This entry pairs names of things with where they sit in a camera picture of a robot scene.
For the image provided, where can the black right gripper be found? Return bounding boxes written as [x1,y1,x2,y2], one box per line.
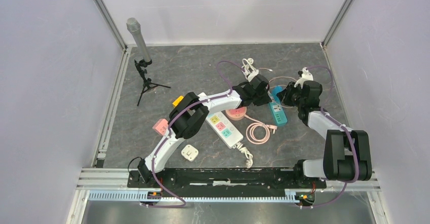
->
[276,81,304,108]

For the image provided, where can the light blue plug adapter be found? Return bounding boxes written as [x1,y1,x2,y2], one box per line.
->
[271,86,283,97]

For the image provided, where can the pink round socket base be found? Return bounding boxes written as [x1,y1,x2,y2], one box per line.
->
[225,107,247,121]

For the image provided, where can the teal power strip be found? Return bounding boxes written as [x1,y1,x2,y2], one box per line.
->
[268,92,288,127]

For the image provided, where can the white power strip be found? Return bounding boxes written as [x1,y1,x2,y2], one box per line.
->
[197,91,243,148]

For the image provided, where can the yellow cube socket adapter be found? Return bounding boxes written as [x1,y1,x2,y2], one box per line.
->
[172,95,184,107]

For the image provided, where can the white plug adapter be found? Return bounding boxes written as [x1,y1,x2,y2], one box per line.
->
[181,144,199,162]

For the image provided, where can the pink cube socket adapter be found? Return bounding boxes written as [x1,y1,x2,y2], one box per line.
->
[152,119,168,136]

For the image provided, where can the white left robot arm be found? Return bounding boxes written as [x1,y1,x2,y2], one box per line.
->
[137,75,271,187]

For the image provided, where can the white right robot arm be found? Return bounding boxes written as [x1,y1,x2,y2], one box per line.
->
[276,81,372,188]

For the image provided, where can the grey microphone on stand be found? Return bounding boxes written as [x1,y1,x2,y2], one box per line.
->
[126,17,171,106]

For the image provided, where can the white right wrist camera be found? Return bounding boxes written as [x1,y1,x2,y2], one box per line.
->
[294,67,314,88]

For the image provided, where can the white coiled cable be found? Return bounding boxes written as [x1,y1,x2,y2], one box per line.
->
[241,58,273,81]

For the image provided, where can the pink coiled cable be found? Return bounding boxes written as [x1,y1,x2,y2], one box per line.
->
[243,76,300,145]

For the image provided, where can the power strip cord and plug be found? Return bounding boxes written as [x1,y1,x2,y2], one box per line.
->
[237,141,255,169]

